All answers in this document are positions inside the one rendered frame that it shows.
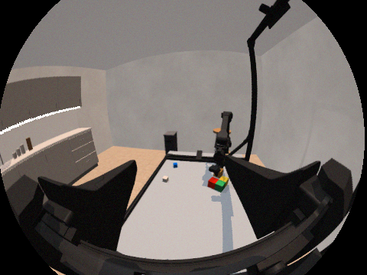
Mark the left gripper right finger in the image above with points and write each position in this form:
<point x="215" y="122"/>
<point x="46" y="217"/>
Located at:
<point x="265" y="193"/>

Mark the red cube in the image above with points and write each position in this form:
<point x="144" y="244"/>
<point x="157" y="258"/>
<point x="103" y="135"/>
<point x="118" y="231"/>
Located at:
<point x="211" y="182"/>

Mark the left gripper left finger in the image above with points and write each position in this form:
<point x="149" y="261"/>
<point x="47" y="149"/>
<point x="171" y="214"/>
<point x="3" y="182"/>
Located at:
<point x="100" y="204"/>

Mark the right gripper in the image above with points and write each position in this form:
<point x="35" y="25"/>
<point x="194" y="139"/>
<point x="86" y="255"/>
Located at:
<point x="216" y="169"/>

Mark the yellow cube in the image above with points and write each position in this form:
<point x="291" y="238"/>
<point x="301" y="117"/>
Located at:
<point x="225" y="179"/>

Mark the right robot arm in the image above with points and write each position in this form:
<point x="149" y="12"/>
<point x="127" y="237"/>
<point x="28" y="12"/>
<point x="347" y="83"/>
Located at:
<point x="223" y="139"/>

